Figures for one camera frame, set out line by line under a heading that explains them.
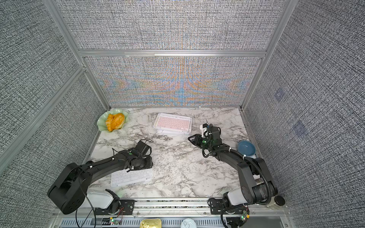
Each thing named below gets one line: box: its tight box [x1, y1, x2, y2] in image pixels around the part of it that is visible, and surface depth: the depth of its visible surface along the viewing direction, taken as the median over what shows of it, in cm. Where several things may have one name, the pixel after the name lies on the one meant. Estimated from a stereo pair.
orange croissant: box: [105, 113, 125, 132], surface depth 102 cm
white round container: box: [180, 218, 198, 228], surface depth 66 cm
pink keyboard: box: [153, 112, 193, 133], surface depth 108 cm
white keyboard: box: [110, 167, 154, 188], surface depth 85 cm
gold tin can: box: [139, 218, 163, 228], surface depth 67 cm
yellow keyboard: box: [159, 129, 190, 136], surface depth 105 cm
